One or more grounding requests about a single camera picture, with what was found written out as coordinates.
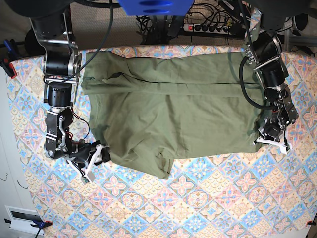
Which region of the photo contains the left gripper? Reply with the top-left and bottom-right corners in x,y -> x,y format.
253,120 -> 289,149

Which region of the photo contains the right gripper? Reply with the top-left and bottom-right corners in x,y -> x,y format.
66,141 -> 111,177

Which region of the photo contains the green t-shirt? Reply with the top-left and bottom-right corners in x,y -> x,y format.
81,52 -> 264,179

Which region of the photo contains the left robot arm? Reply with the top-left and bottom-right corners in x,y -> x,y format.
239,0 -> 298,154

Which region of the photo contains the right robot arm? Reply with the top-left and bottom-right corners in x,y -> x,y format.
31,4 -> 110,183

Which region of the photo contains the patterned tablecloth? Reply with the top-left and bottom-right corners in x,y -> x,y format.
6,53 -> 317,238

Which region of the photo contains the blue orange clamp bottom left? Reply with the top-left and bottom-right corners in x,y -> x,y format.
4,219 -> 52,230

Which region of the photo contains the blue orange clamp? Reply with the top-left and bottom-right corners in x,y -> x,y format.
0,39 -> 17,79
4,219 -> 52,230

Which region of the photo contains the orange clamp bottom right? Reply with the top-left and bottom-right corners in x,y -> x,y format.
306,220 -> 317,226

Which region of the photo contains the black round stool base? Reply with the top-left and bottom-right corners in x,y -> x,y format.
24,28 -> 46,57

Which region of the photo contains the white power strip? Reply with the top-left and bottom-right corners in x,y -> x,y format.
183,23 -> 231,35

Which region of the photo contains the blue orange clamp top left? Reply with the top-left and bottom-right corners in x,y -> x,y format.
0,39 -> 17,79

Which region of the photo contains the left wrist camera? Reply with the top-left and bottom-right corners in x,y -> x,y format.
279,143 -> 293,155

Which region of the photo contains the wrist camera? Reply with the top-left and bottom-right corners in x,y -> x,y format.
81,171 -> 95,184
279,143 -> 293,155

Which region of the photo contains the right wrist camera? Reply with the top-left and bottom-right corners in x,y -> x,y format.
81,171 -> 95,184

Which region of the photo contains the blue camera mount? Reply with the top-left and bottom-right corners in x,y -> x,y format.
118,0 -> 194,16

